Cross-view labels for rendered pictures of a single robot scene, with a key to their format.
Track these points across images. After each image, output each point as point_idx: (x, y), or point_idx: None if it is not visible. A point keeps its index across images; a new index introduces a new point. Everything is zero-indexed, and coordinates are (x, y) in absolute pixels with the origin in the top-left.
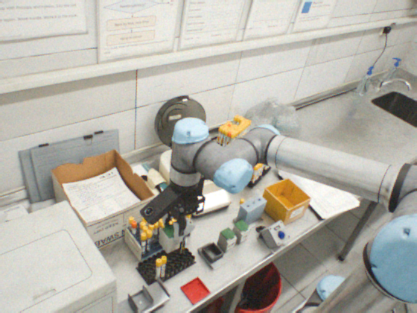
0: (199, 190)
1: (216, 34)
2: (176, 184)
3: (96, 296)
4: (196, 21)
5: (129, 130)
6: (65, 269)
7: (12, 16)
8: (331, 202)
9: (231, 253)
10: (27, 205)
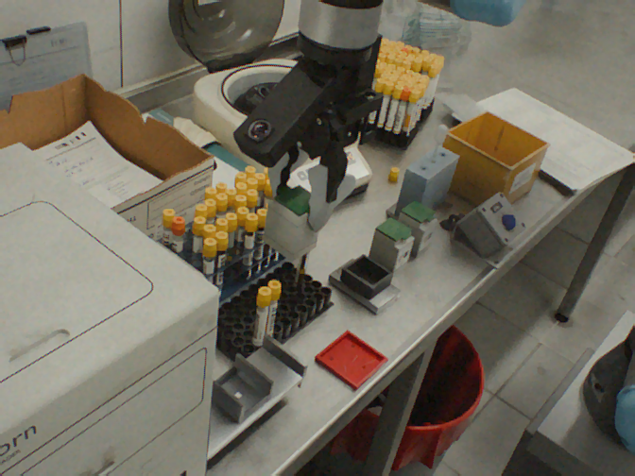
0: (367, 76)
1: None
2: (323, 48)
3: (175, 345)
4: None
5: (107, 34)
6: (77, 283)
7: None
8: (579, 159)
9: (405, 276)
10: None
